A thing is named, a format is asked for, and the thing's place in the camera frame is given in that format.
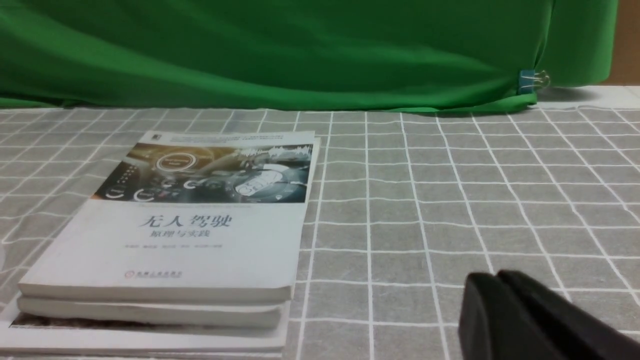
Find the white book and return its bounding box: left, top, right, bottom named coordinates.
left=16, top=295, right=290, bottom=329
left=18, top=131, right=322, bottom=303
left=1, top=301, right=290, bottom=360

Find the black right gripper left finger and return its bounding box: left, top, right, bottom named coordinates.
left=458, top=272, right=567, bottom=360

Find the grey checked tablecloth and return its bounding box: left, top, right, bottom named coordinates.
left=0, top=107, right=640, bottom=360

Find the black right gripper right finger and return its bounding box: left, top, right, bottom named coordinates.
left=497, top=269, right=640, bottom=360

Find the bottom white book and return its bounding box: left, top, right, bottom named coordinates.
left=1, top=301, right=290, bottom=360

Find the top white book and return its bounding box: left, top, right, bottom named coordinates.
left=18, top=131, right=322, bottom=303

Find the green backdrop cloth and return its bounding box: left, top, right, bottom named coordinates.
left=0, top=0, right=618, bottom=113

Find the blue binder clip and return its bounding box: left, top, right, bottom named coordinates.
left=516, top=69, right=551, bottom=95

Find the middle white book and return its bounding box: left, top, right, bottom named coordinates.
left=16, top=295, right=290, bottom=329

